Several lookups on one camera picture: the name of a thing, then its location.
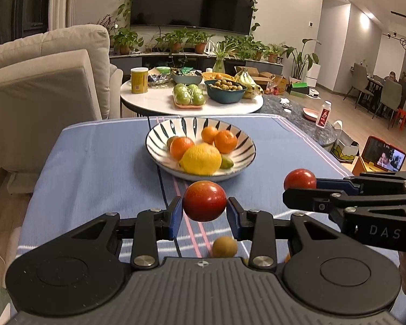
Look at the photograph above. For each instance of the orange mandarin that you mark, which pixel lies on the orange mandarin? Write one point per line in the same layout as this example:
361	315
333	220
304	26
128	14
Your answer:
182	147
225	141
209	134

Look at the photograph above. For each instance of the dark blue bowl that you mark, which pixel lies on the dark blue bowl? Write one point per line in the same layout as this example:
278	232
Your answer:
225	96

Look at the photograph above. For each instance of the grey basket of snacks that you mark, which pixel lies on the grey basket of snacks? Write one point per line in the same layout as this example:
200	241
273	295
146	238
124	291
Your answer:
187	80

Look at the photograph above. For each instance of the blue striped tablecloth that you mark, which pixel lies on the blue striped tablecloth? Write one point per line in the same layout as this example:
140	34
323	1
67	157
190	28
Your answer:
88	176

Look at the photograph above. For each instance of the dining table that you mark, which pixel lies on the dining table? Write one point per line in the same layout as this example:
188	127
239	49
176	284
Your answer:
375	81

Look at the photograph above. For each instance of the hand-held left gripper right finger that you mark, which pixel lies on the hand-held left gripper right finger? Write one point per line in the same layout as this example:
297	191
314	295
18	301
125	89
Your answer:
235	223

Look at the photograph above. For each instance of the white leaf pattern bowl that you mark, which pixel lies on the white leaf pattern bowl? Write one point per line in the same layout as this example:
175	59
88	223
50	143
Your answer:
159	135

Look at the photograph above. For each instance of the dark marble table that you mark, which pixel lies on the dark marble table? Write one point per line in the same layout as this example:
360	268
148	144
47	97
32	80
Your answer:
297	123

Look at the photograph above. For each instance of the beige curtain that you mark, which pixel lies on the beige curtain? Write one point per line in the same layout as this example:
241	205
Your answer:
61	0

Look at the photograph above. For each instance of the grey television cabinet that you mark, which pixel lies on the grey television cabinet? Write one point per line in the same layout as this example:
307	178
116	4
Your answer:
128	62

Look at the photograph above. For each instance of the red stool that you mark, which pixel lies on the red stool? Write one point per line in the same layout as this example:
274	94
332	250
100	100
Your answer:
401	116

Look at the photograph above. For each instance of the hanging vine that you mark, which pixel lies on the hanging vine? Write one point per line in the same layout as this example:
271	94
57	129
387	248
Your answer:
126	3
254	10

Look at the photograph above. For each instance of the yellow lemon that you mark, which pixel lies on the yellow lemon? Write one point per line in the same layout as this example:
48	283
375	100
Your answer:
201	159

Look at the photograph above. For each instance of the white tissue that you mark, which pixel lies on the white tissue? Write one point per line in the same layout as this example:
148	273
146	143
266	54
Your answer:
284	101

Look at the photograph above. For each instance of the cardboard box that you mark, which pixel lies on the cardboard box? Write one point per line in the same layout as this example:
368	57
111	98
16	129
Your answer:
277	83

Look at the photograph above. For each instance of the white robot vacuum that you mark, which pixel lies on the white robot vacuum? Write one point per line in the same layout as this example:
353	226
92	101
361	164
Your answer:
314	91

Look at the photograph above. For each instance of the round white table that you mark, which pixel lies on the round white table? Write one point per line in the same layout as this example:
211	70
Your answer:
155	100

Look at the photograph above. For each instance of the red tomato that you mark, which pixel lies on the red tomato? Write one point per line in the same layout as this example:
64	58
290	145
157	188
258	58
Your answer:
204	200
299	179

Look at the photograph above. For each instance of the green lid container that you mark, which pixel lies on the green lid container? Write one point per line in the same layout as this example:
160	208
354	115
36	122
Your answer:
163	70

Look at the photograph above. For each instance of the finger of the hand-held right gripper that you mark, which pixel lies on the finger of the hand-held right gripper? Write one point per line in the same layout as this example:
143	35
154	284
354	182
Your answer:
311	198
335	183

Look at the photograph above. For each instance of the white bottle red label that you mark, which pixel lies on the white bottle red label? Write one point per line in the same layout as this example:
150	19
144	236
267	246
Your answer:
323	115

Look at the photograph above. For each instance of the orange phone stand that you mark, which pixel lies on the orange phone stand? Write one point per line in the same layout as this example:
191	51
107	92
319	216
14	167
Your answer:
362	167

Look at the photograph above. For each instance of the thin branchy potted plant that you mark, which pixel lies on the thin branchy potted plant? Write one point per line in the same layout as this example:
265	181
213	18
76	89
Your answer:
107	25

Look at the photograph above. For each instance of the pink dish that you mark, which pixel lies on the pink dish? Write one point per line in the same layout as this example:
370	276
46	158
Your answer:
310	114

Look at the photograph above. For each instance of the black television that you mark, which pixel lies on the black television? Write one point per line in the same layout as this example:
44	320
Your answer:
193	0

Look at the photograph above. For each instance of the green box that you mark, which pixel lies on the green box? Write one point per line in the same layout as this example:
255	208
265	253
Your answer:
299	87

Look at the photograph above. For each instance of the banana bunch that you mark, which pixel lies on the banana bunch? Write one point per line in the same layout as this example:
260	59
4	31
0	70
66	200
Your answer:
245	78

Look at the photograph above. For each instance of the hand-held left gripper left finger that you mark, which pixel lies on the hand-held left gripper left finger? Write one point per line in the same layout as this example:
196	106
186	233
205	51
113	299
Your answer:
176	220

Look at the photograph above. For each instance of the green potted plant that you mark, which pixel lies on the green potted plant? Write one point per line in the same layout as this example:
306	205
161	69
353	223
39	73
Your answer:
125	39
257	49
274	52
199	39
176	39

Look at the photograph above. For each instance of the glass dish of candies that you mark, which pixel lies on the glass dish of candies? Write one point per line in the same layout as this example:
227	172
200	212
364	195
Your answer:
159	79

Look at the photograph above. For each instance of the pile of longans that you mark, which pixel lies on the pile of longans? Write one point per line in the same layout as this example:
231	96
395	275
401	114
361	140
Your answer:
225	84

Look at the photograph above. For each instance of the smartphone with lit screen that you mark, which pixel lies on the smartphone with lit screen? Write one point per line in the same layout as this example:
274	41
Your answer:
384	154

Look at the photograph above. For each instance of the glass vase with plant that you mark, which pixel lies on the glass vase with plant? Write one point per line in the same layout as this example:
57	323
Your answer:
219	66

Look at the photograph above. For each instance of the white paper bag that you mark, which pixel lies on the white paper bag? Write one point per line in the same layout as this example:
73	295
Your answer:
345	146

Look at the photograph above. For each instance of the large leafy floor plant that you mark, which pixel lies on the large leafy floor plant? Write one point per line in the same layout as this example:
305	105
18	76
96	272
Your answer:
301	61

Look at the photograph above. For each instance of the orange plastic basket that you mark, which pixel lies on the orange plastic basket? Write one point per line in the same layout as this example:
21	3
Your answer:
208	75

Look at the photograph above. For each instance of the grey dining chair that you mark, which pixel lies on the grey dining chair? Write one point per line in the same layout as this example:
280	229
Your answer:
390	94
358	76

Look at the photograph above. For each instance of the white air purifier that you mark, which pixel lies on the white air purifier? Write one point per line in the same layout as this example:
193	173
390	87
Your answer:
313	74

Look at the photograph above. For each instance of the yellow can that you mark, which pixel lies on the yellow can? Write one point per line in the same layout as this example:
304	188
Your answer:
139	81

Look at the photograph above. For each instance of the wrapped green apples tray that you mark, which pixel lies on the wrapped green apples tray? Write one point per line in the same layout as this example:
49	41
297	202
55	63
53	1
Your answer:
189	96

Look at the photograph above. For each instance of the beige sofa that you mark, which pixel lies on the beige sofa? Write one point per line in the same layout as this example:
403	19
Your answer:
37	108

